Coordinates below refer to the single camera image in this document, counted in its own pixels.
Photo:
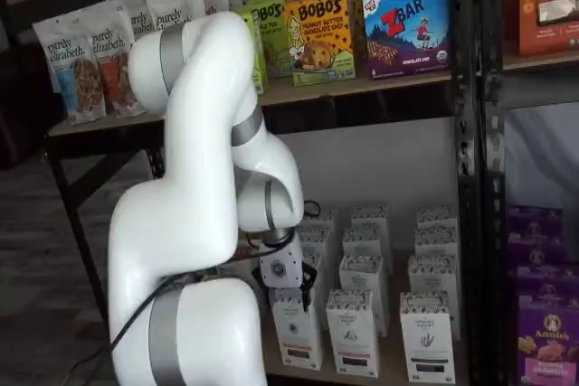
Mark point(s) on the blue label granola bag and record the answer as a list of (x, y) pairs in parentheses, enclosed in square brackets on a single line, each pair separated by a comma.
[(72, 78)]

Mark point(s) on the purple Zbar box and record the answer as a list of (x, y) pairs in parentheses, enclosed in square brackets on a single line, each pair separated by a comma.
[(407, 38)]

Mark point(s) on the white tea box black strip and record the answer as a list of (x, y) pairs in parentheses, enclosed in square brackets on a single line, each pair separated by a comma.
[(427, 341), (436, 216), (434, 273), (435, 241)]

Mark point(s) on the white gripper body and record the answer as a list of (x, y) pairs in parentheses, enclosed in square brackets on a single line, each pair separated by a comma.
[(285, 268)]

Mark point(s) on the dark brown furniture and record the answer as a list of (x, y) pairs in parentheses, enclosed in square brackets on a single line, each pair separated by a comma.
[(22, 110)]

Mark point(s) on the orange label granola bag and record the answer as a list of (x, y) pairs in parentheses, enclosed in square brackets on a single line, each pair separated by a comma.
[(113, 78)]

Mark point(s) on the purple Annie's snack box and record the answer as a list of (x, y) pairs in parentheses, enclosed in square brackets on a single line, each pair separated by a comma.
[(534, 228), (538, 255), (549, 345), (547, 282)]

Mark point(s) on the white tea box yellow strip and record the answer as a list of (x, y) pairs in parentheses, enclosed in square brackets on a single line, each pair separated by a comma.
[(296, 332), (321, 219), (316, 239)]

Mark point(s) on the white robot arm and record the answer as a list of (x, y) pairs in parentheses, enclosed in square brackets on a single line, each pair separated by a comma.
[(203, 133)]

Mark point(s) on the white tea box pink strip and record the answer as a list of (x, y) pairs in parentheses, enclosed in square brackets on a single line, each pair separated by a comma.
[(368, 216), (364, 273), (364, 241), (353, 336)]

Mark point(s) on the black metal shelf rack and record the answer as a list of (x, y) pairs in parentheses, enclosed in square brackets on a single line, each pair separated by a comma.
[(493, 223), (362, 106)]

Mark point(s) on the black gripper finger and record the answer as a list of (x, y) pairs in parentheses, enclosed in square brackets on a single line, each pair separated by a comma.
[(307, 289)]

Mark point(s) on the yellow Bobo's peanut butter box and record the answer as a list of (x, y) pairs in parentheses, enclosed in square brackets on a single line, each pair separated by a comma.
[(319, 38)]

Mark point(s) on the orange Annie's box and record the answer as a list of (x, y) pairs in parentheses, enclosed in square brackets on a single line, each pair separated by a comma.
[(549, 6)]

